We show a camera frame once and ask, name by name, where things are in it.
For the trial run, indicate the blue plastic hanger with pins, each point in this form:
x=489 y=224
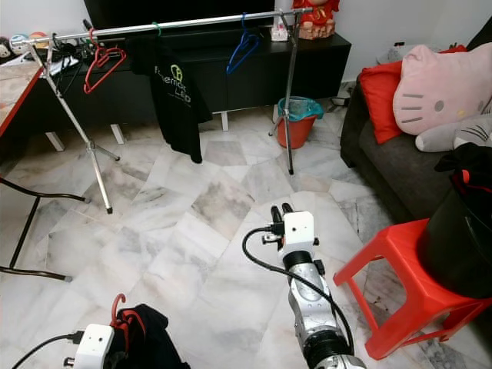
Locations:
x=237 y=60

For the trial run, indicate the red plastic bucket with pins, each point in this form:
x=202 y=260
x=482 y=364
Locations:
x=294 y=134

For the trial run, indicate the white round plush toy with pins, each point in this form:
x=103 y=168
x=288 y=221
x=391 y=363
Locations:
x=19 y=44

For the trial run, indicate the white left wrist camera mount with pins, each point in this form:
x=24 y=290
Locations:
x=94 y=346

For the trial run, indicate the red plastic stool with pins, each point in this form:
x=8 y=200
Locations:
x=407 y=261

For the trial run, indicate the black TV cabinet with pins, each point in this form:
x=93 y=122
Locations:
x=315 y=69

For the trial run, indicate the dark grey fabric sofa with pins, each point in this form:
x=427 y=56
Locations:
x=392 y=169

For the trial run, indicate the black flat television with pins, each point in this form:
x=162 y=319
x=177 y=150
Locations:
x=177 y=11

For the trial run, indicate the black t-shirt green logo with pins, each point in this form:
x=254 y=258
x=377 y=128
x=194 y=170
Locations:
x=173 y=108

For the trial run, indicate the red plastic hanger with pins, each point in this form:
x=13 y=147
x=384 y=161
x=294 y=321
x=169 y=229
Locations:
x=114 y=307
x=87 y=84

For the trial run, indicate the grey white plush animal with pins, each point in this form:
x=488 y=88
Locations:
x=446 y=138

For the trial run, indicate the marble-top folding table red edge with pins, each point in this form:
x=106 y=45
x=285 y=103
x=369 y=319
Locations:
x=11 y=92

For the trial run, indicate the silver metal clothes rack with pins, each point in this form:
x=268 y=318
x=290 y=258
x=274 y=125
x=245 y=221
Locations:
x=200 y=23

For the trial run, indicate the black laundry bucket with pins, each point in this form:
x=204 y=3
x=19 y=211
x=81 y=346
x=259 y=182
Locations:
x=461 y=246

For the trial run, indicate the orange round plush toy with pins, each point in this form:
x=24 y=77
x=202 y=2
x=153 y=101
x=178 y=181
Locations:
x=40 y=37

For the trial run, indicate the pink cat face cushion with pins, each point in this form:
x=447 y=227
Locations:
x=438 y=92

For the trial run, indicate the white paper sheets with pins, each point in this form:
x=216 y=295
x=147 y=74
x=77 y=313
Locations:
x=63 y=65

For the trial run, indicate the teal plastic bucket liner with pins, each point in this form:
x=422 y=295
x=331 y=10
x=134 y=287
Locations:
x=304 y=109

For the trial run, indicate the white pink tissue box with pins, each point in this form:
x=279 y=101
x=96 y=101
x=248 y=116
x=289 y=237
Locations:
x=280 y=32

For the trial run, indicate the light grey pillow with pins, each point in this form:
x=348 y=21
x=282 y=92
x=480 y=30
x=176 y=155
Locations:
x=392 y=52

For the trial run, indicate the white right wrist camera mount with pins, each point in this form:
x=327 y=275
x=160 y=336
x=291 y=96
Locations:
x=298 y=227

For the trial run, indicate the red laughing buddha figurine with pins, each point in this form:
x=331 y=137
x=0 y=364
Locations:
x=319 y=21

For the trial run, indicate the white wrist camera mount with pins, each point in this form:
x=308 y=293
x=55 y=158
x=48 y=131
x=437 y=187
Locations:
x=94 y=346
x=298 y=227

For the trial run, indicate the red cushion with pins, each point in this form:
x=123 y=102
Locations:
x=380 y=100

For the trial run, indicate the green plastic hanger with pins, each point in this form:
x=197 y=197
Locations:
x=157 y=25

